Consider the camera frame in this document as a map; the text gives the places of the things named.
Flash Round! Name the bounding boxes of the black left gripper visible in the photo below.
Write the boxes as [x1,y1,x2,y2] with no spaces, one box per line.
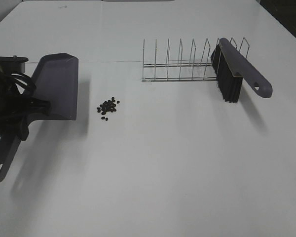
[0,72,51,141]

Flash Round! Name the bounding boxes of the grey plastic dustpan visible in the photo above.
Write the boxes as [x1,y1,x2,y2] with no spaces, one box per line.
[0,53,78,182]

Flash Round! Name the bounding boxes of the pile of coffee beans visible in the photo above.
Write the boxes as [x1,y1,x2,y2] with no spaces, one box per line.
[96,97,120,121]

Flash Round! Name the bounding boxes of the grey hand brush black bristles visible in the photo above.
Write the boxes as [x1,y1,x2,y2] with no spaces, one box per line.
[211,38,273,103]

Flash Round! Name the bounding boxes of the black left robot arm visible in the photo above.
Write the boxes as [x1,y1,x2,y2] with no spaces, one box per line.
[0,62,51,141]

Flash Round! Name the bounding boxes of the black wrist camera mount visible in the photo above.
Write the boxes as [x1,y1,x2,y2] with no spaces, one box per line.
[0,55,29,74]

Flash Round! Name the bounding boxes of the metal wire dish rack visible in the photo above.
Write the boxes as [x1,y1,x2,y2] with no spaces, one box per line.
[141,37,250,83]

